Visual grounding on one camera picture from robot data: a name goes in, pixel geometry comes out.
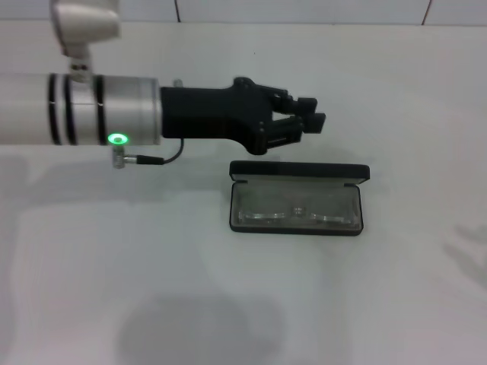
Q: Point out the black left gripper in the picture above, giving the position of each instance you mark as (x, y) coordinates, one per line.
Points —
(209, 114)

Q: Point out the black glasses case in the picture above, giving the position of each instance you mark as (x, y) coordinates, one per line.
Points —
(296, 169)

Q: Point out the clear frame glasses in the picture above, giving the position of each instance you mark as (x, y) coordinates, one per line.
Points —
(262, 216)

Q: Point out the silver flange connector stub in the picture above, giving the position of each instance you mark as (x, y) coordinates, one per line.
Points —
(178, 83)

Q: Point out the left wrist camera housing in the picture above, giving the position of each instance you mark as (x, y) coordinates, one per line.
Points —
(83, 23)

